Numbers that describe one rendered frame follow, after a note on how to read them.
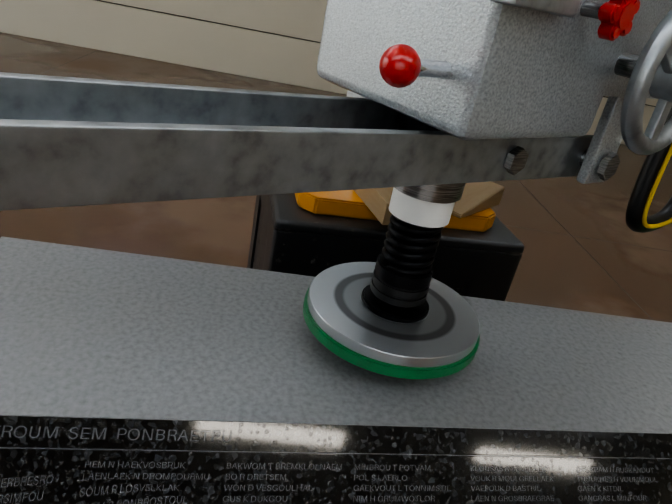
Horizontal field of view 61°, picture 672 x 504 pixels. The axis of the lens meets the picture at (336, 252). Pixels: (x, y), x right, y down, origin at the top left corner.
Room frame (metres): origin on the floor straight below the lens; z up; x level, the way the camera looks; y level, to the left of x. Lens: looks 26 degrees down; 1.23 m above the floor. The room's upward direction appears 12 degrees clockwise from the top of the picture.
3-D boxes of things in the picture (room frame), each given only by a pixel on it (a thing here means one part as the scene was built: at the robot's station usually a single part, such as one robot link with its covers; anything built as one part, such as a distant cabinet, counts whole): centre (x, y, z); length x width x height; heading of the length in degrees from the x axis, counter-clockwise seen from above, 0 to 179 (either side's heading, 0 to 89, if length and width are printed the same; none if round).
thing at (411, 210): (0.61, -0.08, 1.02); 0.07 x 0.07 x 0.04
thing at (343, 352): (0.61, -0.08, 0.88); 0.22 x 0.22 x 0.04
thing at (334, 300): (0.61, -0.08, 0.88); 0.21 x 0.21 x 0.01
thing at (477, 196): (1.34, -0.28, 0.80); 0.20 x 0.10 x 0.05; 143
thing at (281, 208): (1.47, -0.08, 0.37); 0.66 x 0.66 x 0.74; 14
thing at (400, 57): (0.47, -0.04, 1.18); 0.08 x 0.03 x 0.03; 132
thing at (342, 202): (1.47, -0.08, 0.76); 0.49 x 0.49 x 0.05; 14
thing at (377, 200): (1.21, -0.09, 0.81); 0.20 x 0.10 x 0.05; 22
